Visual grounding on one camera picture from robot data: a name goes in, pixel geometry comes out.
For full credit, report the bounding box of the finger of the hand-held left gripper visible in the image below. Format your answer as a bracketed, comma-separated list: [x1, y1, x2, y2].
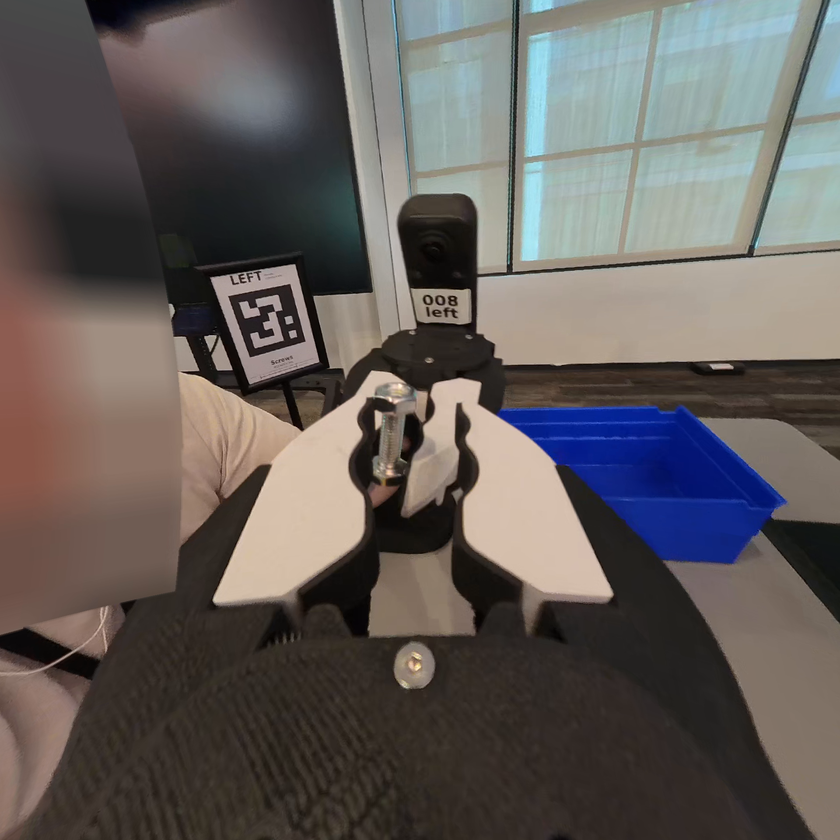
[290, 370, 395, 452]
[399, 381, 484, 521]

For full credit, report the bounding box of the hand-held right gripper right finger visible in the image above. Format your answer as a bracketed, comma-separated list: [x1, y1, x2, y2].
[451, 402, 616, 608]

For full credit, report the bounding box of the silver threaded bolt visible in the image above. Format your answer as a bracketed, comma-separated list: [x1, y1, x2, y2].
[369, 387, 411, 485]

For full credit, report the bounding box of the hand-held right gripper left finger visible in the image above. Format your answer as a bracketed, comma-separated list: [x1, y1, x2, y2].
[211, 399, 380, 611]

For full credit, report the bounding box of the thin white cable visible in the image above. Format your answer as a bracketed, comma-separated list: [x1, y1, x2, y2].
[0, 604, 110, 677]

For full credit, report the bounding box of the framed marker sign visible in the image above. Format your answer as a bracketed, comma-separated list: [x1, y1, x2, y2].
[194, 251, 331, 431]

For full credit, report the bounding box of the large grid window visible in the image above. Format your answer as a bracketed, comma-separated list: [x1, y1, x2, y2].
[392, 0, 840, 275]

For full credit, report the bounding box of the black shoulder strap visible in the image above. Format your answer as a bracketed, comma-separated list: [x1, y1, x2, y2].
[0, 626, 101, 682]

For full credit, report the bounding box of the large black screen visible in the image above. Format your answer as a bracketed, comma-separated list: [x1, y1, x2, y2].
[85, 0, 375, 298]

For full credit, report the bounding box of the blue plastic bin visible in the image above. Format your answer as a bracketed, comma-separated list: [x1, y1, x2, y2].
[497, 406, 787, 564]

